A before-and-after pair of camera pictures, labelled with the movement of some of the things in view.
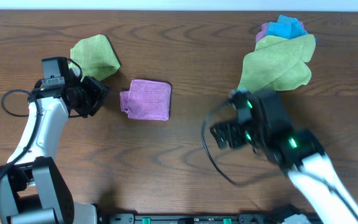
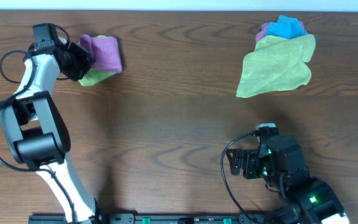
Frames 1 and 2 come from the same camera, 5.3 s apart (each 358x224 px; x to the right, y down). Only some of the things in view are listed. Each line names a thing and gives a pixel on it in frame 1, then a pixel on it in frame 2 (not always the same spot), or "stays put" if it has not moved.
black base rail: (194, 218) stays put
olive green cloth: (278, 62) stays put
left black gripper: (100, 90) to (85, 61)
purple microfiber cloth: (146, 99) to (105, 52)
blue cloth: (286, 27) stays put
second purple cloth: (262, 33) stays put
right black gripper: (230, 127) to (250, 157)
